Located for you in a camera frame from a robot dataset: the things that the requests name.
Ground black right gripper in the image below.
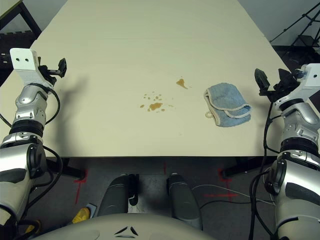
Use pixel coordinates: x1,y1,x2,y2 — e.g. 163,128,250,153
254,68,301,102

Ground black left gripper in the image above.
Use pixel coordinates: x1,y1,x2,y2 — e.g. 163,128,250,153
37,56,68,87

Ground blue terry rag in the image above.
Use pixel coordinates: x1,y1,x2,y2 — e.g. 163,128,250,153
203,81,252,128

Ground black foam mat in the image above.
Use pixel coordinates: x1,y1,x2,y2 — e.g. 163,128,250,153
0,30,39,66

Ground black tripod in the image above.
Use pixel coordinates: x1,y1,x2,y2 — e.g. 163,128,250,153
270,3,320,48

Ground teardrop brown liquid puddle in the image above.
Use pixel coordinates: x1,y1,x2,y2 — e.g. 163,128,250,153
175,78,189,90

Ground black table leg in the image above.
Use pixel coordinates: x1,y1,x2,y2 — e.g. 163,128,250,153
46,157,86,181

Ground large brown liquid puddle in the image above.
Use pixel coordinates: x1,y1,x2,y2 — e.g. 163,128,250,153
146,102,164,112

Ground red floor tape mark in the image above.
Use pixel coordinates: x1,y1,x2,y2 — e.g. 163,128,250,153
73,169,89,204

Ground dark grey left robot leg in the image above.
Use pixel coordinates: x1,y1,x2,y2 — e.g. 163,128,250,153
96,174,131,218

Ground dark grey robot leg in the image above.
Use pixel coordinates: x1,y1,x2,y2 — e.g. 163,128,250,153
96,174,131,218
166,172,204,231

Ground dark grey right robot leg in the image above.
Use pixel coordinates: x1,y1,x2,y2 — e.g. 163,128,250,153
166,172,204,231

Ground yellow object on floor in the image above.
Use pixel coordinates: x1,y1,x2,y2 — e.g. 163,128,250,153
71,206,91,225

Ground grey robot torso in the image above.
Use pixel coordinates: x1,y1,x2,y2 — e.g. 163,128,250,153
29,212,222,240

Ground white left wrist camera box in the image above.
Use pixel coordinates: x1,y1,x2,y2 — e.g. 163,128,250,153
9,48,51,87

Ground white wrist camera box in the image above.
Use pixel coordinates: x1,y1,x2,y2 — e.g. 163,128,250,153
274,63,320,111
9,48,51,87

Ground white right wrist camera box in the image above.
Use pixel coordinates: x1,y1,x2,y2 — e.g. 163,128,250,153
274,63,320,111

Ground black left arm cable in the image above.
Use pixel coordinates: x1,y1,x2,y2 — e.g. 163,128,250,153
14,86,64,227

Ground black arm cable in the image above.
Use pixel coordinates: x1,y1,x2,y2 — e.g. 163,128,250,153
14,86,64,227
248,99,285,240

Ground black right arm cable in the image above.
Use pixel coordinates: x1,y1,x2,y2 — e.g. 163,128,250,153
248,99,285,240

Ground side table with black frame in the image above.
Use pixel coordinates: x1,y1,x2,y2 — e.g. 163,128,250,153
0,0,43,38

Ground thin white floor cable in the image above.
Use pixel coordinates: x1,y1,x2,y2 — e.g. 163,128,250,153
191,184,276,207

